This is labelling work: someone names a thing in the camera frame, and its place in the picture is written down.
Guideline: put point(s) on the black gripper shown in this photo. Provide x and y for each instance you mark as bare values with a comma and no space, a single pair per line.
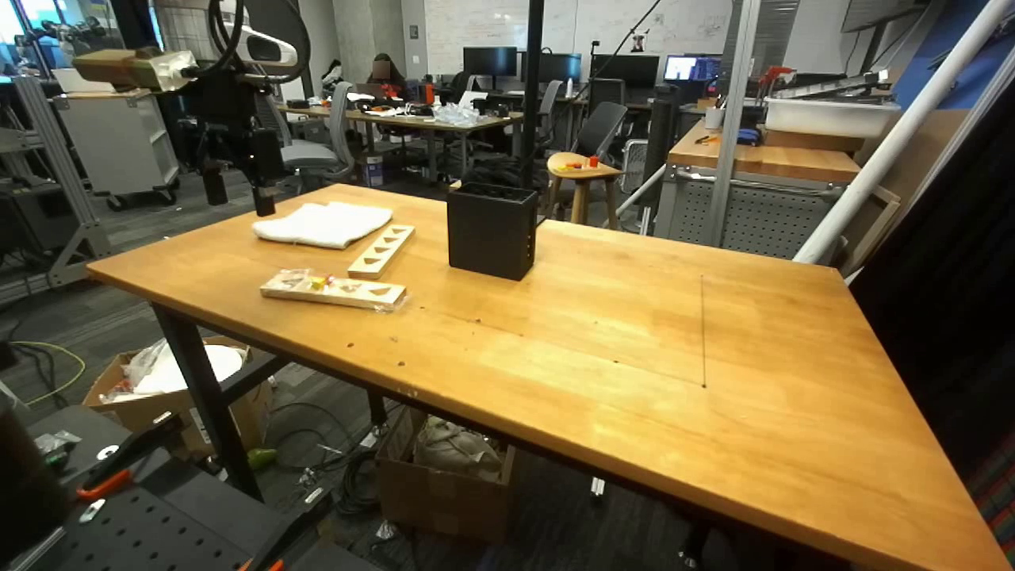
222,131

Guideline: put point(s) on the white towel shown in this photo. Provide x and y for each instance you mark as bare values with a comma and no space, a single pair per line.
325,224

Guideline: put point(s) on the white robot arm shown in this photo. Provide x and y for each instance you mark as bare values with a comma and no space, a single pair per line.
237,44

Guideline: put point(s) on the black mesh basket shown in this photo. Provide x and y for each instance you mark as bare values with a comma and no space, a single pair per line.
493,229

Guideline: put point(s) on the grey office chair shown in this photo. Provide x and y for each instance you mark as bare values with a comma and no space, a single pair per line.
313,149

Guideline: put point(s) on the wooden shape puzzle board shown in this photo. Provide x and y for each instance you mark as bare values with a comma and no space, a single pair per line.
330,291

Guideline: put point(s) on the white rolling cabinet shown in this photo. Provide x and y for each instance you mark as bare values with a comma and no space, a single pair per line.
123,143

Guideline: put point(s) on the wooden triangle-slot board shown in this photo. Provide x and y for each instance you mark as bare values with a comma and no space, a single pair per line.
374,261

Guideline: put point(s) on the seated person in background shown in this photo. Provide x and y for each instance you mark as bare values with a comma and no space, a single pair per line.
386,80

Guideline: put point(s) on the cardboard box with plastic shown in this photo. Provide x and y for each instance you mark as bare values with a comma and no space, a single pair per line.
141,384

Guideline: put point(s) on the round wooden stool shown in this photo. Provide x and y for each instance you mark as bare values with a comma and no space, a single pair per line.
582,171

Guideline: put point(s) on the cardboard box under table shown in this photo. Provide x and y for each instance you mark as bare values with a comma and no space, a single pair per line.
448,501

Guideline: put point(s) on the black vertical pole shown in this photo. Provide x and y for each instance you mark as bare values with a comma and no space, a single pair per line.
531,91

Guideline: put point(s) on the computer monitor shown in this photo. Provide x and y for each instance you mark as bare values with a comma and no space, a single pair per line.
692,66

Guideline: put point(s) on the wooden workbench with drawers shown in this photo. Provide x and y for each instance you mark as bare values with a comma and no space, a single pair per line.
775,196

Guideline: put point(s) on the white diagonal pole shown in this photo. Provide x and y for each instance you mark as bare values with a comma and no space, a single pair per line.
937,88

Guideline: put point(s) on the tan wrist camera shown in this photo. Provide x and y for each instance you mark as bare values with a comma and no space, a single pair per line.
129,70

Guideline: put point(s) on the orange handled clamp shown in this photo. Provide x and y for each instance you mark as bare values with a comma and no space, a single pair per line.
116,471

